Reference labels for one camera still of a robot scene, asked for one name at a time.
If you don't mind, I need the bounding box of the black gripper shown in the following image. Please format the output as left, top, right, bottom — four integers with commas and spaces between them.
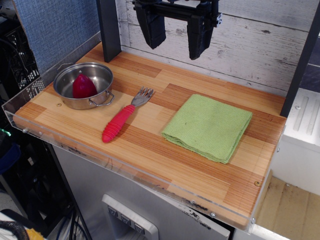
132, 0, 222, 60

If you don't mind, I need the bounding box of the red handled metal spork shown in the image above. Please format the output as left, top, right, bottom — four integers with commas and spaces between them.
102, 87, 154, 143

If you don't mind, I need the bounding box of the green folded napkin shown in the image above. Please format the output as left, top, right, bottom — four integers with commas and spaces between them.
161, 94, 253, 164

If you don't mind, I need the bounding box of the red toy pepper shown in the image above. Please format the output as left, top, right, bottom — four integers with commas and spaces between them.
72, 73, 98, 99

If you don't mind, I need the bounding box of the small steel pot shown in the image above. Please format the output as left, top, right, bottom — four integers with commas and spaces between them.
53, 62, 115, 110

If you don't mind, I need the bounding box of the black plastic crate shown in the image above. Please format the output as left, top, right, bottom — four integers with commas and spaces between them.
0, 19, 40, 97

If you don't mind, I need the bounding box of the clear acrylic table guard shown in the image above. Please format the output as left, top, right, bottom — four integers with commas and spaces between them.
1, 32, 287, 235

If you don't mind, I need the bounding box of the white side cabinet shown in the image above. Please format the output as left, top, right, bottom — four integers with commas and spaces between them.
270, 88, 320, 195

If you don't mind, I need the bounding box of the stainless steel toy fridge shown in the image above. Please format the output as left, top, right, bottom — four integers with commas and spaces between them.
52, 146, 235, 240

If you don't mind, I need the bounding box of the black left post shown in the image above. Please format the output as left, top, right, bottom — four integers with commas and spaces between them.
96, 0, 122, 63

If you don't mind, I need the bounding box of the black post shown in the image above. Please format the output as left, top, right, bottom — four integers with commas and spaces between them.
280, 1, 320, 118
96, 0, 122, 63

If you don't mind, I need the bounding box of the black right post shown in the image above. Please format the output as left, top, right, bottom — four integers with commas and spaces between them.
280, 1, 320, 118

